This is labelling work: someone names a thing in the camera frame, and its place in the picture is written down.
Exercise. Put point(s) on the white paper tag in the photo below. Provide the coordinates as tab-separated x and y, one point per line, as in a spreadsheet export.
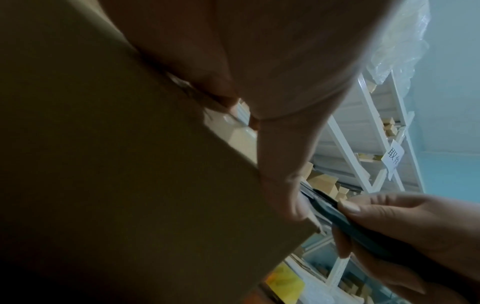
393	156

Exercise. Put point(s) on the clear plastic bag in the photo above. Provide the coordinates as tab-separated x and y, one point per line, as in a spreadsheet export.
405	44

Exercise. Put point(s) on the person's left hand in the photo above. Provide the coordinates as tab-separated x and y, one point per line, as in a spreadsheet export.
281	59

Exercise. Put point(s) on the taped cardboard parcel box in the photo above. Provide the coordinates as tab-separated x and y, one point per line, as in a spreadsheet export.
112	178

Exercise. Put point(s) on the white metal storage rack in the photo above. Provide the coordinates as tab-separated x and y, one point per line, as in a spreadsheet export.
348	151

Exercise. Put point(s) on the person's right hand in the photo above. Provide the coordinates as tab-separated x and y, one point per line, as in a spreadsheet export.
431	225

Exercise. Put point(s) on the orange tape dispenser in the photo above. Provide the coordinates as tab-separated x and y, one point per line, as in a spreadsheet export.
285	282

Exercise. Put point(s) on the dark green utility knife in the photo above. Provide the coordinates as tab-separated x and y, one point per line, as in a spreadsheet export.
337	213

